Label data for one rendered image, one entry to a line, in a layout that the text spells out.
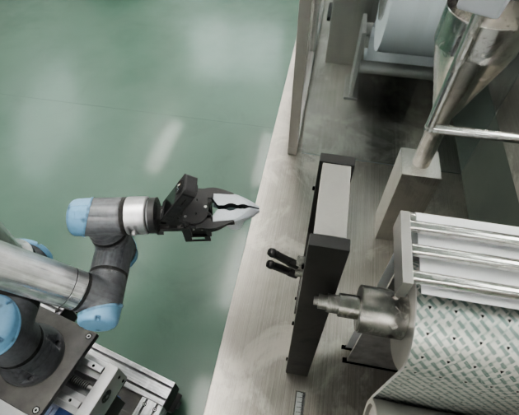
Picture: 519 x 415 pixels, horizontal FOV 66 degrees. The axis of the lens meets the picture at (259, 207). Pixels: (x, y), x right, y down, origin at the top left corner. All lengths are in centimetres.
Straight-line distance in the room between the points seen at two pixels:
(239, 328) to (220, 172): 163
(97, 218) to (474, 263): 62
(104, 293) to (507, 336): 64
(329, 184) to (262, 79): 273
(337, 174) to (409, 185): 46
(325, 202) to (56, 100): 298
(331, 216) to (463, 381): 25
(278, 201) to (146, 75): 236
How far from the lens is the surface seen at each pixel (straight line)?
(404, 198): 104
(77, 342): 119
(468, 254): 52
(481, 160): 131
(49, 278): 79
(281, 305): 104
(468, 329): 53
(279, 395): 97
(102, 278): 84
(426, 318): 52
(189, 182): 71
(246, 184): 245
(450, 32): 78
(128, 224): 79
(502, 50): 79
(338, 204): 53
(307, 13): 107
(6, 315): 102
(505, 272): 55
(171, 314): 205
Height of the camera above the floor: 185
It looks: 52 degrees down
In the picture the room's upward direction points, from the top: straight up
